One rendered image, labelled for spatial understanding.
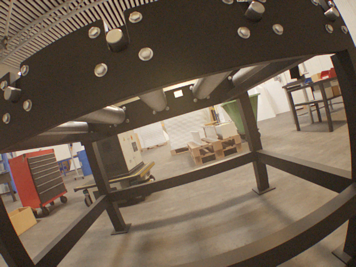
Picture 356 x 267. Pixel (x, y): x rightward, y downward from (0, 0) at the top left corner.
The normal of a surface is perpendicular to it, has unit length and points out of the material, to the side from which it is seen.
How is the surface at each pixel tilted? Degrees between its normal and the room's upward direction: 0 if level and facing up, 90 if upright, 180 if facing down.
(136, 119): 90
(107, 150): 90
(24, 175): 90
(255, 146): 90
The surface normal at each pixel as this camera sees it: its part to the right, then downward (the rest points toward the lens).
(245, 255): -0.29, -0.96
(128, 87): 0.01, 0.03
